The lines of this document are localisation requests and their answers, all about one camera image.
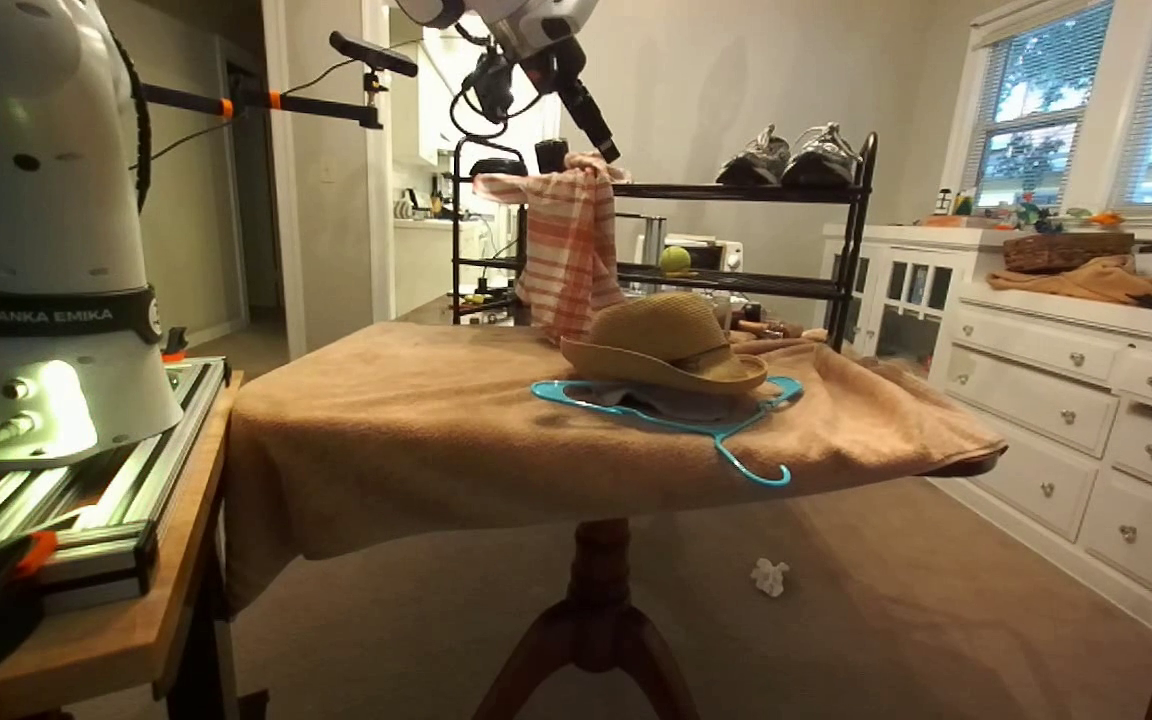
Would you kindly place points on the orange white striped tea towel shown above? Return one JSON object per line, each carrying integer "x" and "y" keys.
{"x": 569, "y": 255}

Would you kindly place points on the silver metal container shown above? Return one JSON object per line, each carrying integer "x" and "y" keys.
{"x": 643, "y": 238}

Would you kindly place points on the yellow tennis ball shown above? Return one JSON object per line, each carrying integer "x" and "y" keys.
{"x": 677, "y": 263}

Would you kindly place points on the white framed window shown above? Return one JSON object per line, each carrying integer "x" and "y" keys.
{"x": 1038, "y": 106}

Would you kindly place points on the white dresser with drawers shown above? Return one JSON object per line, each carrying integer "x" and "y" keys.
{"x": 1111, "y": 440}

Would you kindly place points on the crumpled white paper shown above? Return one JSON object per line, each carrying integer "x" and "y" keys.
{"x": 769, "y": 576}

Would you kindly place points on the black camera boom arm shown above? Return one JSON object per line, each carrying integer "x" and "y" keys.
{"x": 320, "y": 106}

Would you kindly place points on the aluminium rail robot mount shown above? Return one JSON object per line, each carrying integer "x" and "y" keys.
{"x": 98, "y": 506}

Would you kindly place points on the black metal shoe rack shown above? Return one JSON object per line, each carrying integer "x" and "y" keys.
{"x": 739, "y": 195}

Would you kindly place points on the brown wicker basket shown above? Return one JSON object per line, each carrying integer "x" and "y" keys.
{"x": 1069, "y": 251}

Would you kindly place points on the teal clothes hanger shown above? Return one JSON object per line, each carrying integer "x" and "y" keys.
{"x": 751, "y": 461}

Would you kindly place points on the white glass door cabinet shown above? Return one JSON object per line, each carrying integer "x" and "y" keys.
{"x": 911, "y": 303}

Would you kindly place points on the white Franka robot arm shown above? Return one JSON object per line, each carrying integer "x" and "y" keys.
{"x": 41, "y": 201}

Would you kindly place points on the wooden table pedestal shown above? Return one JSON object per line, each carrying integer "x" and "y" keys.
{"x": 598, "y": 615}

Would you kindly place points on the woven straw hat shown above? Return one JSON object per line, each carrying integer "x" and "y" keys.
{"x": 662, "y": 342}

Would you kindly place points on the wooden bench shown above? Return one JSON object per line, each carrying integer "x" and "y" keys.
{"x": 121, "y": 640}

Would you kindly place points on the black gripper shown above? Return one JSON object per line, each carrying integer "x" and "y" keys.
{"x": 560, "y": 64}

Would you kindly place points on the brown tablecloth table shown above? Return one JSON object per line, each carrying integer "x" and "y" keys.
{"x": 471, "y": 425}

